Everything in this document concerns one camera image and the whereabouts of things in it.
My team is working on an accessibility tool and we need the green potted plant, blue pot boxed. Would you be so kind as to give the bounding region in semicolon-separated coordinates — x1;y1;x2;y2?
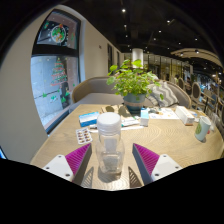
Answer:
106;59;165;113

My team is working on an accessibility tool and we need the small light blue box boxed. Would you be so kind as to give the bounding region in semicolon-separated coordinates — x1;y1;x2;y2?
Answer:
139;107;150;127

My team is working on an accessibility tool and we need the group of dining chairs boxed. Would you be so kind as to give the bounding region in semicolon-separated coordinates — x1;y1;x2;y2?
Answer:
176;76;224;118

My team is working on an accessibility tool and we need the group of ceiling lights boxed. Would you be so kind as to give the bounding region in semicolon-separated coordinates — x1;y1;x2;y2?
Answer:
119;8;201;54

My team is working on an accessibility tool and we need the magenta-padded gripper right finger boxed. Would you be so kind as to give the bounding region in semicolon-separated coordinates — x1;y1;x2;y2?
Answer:
131;143;183;186

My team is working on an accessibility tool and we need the clear white-capped plastic bottle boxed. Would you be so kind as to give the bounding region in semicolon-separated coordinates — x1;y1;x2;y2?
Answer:
95;111;126;176

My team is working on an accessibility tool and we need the printed paper leaflet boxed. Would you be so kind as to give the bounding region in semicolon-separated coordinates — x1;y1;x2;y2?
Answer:
148;107;180;120

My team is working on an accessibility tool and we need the pill blister pack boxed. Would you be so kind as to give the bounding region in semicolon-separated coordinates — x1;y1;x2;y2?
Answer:
75;127;93;145

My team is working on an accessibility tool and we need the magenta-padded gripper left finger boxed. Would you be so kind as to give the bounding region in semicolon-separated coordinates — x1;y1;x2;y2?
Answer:
42;143;93;186

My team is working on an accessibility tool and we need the white and green mug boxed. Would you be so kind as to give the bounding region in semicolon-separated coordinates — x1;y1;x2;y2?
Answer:
194;115;212;142

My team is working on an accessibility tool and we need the grey sofa with wooden frame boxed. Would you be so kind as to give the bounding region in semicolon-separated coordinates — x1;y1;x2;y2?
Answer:
70;76;193;113

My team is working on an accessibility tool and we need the white and orange tissue box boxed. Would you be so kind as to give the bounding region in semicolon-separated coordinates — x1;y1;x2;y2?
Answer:
174;105;196;126

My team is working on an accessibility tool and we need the flat blue box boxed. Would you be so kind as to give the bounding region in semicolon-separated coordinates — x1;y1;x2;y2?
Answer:
78;111;100;128

